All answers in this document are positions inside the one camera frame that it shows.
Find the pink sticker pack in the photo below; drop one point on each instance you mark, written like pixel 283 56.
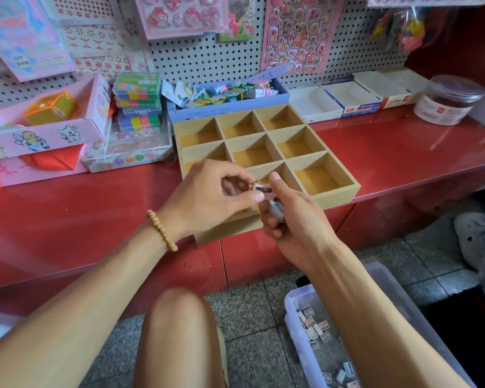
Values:
pixel 178 16
pixel 299 32

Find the person's left leg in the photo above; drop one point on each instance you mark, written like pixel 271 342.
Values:
pixel 178 343

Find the clear plastic storage bin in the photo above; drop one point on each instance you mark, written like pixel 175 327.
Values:
pixel 404 319

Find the pastel cartoon sticker pack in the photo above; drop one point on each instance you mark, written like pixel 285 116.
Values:
pixel 20 36

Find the red patterned sticker sheet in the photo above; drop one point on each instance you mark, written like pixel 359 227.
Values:
pixel 97 44

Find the person's left hand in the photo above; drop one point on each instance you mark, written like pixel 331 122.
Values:
pixel 202 199

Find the blue box of trinkets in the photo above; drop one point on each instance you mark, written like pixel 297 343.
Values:
pixel 226 97

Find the red display counter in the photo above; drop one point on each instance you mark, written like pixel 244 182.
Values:
pixel 73 214

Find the stack of colourful packs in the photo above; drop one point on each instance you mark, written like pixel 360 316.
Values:
pixel 137 101

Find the white tray box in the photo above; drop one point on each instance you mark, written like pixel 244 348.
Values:
pixel 352 97
pixel 314 105
pixel 392 86

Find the person's left forearm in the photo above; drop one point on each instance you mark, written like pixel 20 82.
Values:
pixel 73 319

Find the sharpeners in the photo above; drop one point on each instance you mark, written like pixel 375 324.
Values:
pixel 275 207

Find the wooden compartment tray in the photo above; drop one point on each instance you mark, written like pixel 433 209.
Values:
pixel 259 141

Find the pile of boxed erasers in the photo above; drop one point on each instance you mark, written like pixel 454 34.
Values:
pixel 319 335

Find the person's right forearm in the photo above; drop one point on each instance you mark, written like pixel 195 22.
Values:
pixel 380 327

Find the person's right hand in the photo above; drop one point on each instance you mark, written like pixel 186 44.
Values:
pixel 301 226

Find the round clear plastic jar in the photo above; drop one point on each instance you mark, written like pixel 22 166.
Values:
pixel 446 101

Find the pink tray of trinkets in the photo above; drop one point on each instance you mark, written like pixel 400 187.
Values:
pixel 48 133

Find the white pegboard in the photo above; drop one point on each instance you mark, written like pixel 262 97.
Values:
pixel 202 60

